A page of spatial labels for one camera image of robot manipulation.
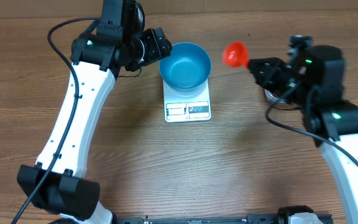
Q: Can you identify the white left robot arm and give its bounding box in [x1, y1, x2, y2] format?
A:
[17, 0, 172, 223]

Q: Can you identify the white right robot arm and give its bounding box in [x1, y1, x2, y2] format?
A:
[247, 45, 358, 223]

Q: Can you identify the clear plastic bean container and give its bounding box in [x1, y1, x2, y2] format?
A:
[264, 90, 287, 105]

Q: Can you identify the red plastic measuring scoop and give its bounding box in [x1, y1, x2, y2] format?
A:
[223, 42, 249, 69]

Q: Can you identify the white digital kitchen scale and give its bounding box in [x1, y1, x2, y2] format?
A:
[163, 81, 212, 123]

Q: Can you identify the blue plastic bowl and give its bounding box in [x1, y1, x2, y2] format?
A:
[159, 42, 212, 92]

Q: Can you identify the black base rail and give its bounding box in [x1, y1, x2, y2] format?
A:
[116, 205, 334, 224]

